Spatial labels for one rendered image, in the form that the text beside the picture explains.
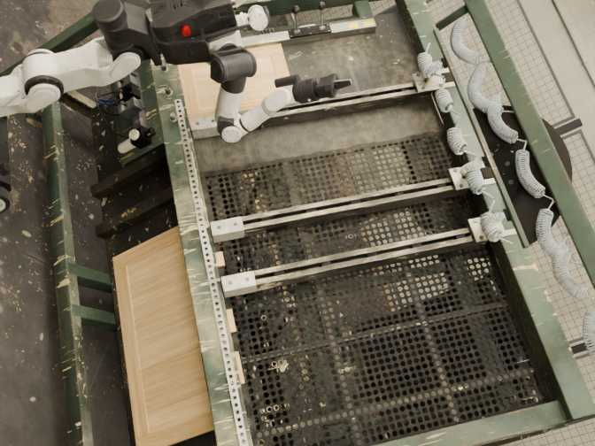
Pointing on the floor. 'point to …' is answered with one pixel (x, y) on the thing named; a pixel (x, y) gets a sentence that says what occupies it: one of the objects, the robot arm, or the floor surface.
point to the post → (65, 39)
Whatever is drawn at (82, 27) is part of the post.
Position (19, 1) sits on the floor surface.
